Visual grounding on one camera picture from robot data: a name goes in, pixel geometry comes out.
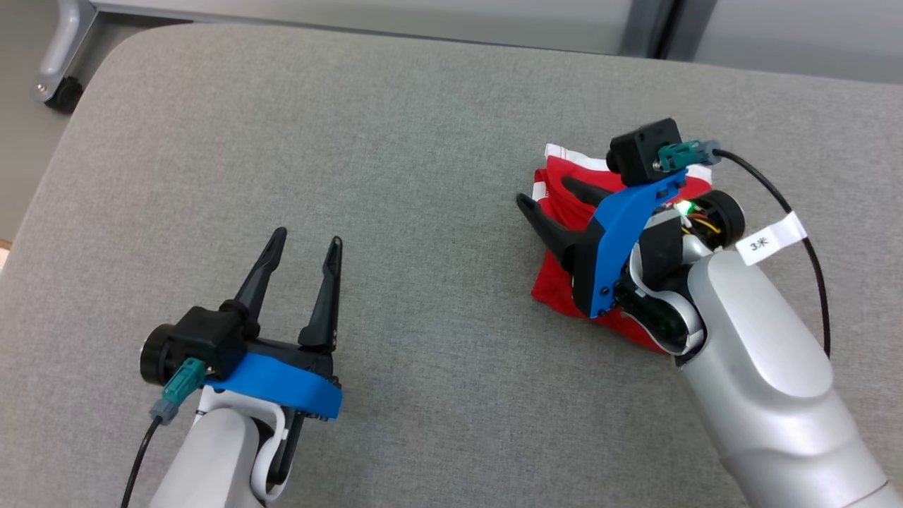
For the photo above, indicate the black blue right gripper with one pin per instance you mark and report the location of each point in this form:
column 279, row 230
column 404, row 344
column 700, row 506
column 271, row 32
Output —
column 621, row 226

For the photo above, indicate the grey table leg with caster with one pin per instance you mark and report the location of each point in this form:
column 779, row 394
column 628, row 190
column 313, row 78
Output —
column 60, row 42

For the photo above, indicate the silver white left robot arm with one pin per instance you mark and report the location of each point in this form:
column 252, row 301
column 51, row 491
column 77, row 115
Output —
column 211, row 458

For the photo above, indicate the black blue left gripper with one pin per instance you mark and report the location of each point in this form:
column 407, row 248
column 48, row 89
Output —
column 282, row 381

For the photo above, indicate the red basketball jersey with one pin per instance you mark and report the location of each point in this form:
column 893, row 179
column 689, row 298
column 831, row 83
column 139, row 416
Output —
column 557, row 286

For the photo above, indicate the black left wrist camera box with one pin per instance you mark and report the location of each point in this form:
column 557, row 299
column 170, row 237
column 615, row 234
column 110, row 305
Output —
column 208, row 339

